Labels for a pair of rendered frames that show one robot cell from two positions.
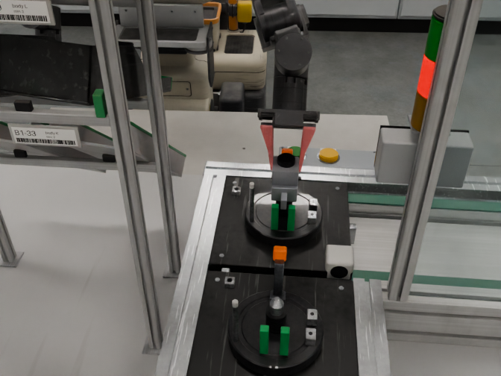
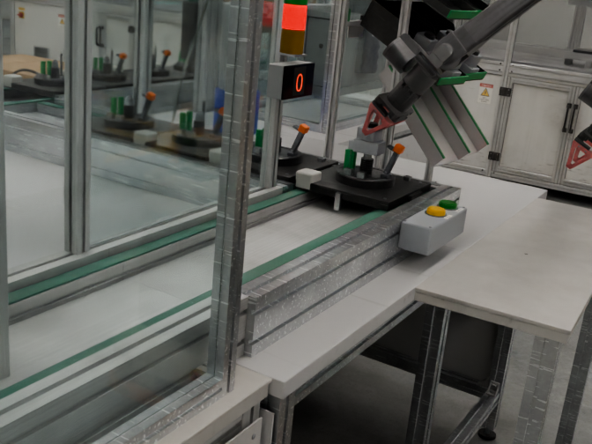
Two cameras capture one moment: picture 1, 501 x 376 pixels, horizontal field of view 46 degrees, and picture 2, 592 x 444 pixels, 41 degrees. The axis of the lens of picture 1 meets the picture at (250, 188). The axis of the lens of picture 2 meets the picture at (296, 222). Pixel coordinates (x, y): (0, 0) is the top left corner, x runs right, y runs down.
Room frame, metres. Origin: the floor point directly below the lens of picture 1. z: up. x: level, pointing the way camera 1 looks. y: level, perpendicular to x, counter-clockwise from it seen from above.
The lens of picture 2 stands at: (1.41, -1.77, 1.45)
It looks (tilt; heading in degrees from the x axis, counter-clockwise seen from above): 18 degrees down; 115
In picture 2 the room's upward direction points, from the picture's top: 6 degrees clockwise
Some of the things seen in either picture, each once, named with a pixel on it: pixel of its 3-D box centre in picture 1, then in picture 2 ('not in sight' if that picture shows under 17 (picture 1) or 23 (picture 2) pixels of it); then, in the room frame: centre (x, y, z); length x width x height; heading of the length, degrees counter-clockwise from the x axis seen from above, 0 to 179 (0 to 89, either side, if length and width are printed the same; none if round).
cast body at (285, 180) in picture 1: (285, 177); (366, 136); (0.79, -0.06, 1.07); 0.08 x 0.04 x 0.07; 175
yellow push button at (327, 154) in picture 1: (328, 157); (435, 212); (1.01, -0.16, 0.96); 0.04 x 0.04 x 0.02
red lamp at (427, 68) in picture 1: (440, 74); (294, 17); (0.66, -0.24, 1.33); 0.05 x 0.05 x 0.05
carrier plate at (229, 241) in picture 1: (282, 223); (364, 184); (0.80, -0.06, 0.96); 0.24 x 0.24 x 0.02; 85
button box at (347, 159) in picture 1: (327, 168); (433, 226); (1.01, -0.16, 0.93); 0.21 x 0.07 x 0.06; 85
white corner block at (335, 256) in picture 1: (338, 262); (307, 179); (0.69, -0.15, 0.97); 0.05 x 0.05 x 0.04; 85
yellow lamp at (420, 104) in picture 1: (433, 109); (292, 40); (0.66, -0.24, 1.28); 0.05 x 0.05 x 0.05
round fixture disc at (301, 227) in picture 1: (283, 215); (365, 176); (0.80, -0.06, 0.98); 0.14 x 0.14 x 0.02
